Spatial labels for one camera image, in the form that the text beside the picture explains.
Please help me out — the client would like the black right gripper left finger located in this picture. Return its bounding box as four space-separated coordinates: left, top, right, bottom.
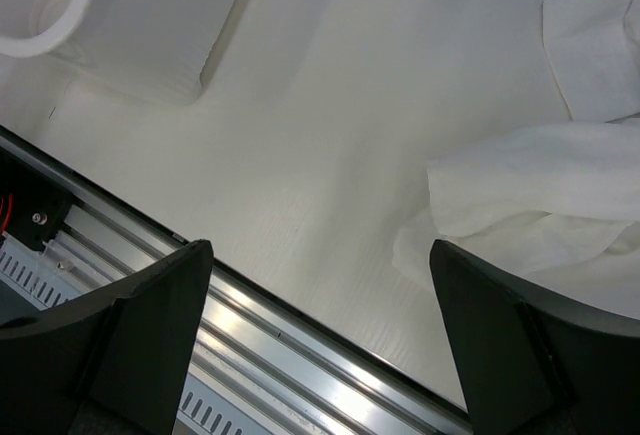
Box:
1 240 214 434

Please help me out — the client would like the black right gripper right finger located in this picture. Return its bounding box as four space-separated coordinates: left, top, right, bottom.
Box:
429 240 639 434

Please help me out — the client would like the white shirt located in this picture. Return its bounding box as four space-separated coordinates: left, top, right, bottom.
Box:
392 0 639 289

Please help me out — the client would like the white plastic basket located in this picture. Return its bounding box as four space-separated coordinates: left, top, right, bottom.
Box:
1 0 235 105

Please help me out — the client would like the white slotted cable duct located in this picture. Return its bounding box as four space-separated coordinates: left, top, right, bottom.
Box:
1 233 251 434

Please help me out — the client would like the aluminium rail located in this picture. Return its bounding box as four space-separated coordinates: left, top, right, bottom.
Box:
1 130 471 434

